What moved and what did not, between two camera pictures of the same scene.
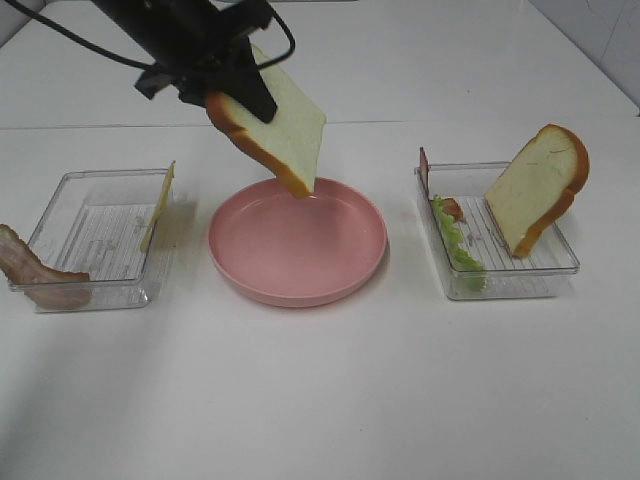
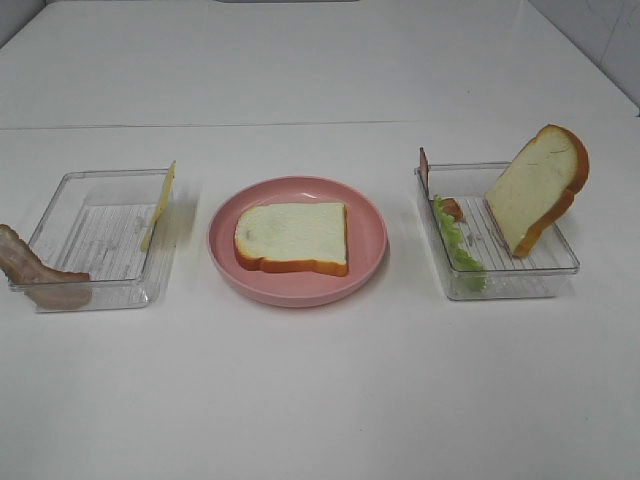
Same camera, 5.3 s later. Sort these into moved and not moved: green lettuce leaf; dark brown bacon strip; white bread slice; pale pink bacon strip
Moved: white bread slice
Not moved: dark brown bacon strip; pale pink bacon strip; green lettuce leaf
